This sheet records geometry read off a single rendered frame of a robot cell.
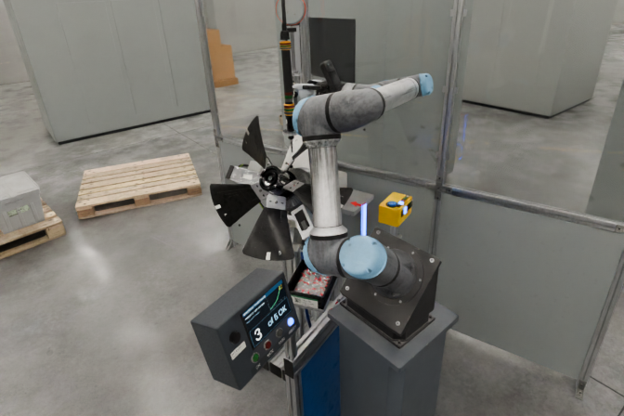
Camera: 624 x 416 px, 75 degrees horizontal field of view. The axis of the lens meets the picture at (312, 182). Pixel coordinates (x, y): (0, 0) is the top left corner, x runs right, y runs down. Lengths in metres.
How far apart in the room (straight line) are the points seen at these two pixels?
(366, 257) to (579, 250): 1.37
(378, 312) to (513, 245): 1.17
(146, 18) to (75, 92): 1.55
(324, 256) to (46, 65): 6.13
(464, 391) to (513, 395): 0.24
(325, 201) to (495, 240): 1.33
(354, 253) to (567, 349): 1.72
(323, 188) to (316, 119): 0.20
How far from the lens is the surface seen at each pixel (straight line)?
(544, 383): 2.75
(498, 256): 2.39
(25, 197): 4.34
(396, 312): 1.30
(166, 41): 7.33
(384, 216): 1.89
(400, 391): 1.42
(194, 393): 2.59
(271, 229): 1.80
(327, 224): 1.20
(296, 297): 1.71
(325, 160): 1.18
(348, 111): 1.12
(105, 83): 7.12
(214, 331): 1.06
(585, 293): 2.42
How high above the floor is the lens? 1.98
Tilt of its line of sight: 25 degrees down
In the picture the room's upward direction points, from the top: 2 degrees counter-clockwise
